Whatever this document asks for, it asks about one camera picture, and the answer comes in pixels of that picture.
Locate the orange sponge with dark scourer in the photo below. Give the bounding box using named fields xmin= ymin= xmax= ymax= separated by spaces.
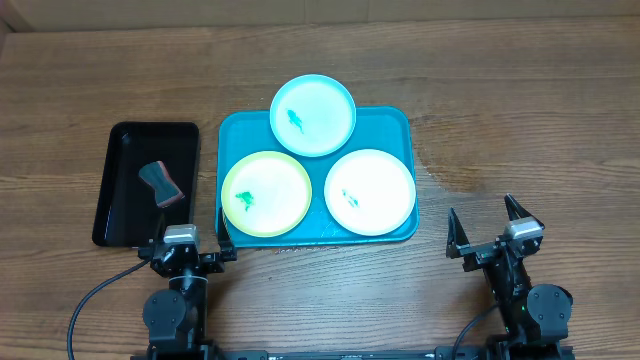
xmin=138 ymin=161 xmax=184 ymax=208

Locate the yellow-green plate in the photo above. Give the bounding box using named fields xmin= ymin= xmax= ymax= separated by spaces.
xmin=220 ymin=151 xmax=312 ymax=238

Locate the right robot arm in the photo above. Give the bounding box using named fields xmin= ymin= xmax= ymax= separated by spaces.
xmin=443 ymin=194 xmax=574 ymax=359

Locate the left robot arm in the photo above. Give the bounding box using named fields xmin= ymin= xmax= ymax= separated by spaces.
xmin=138 ymin=215 xmax=237 ymax=360

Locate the black plastic tray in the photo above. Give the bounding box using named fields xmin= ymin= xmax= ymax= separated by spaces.
xmin=92 ymin=121 xmax=200 ymax=247

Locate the white plate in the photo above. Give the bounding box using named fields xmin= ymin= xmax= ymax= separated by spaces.
xmin=324 ymin=149 xmax=416 ymax=236

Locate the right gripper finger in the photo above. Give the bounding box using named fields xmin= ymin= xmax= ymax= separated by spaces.
xmin=504 ymin=194 xmax=531 ymax=221
xmin=446 ymin=208 xmax=470 ymax=259

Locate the light blue plate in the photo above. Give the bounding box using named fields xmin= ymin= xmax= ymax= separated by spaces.
xmin=269 ymin=74 xmax=356 ymax=157

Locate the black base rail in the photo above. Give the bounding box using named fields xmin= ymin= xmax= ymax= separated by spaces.
xmin=130 ymin=344 xmax=576 ymax=360

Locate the teal plastic tray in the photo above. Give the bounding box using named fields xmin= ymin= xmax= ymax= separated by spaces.
xmin=215 ymin=106 xmax=420 ymax=248

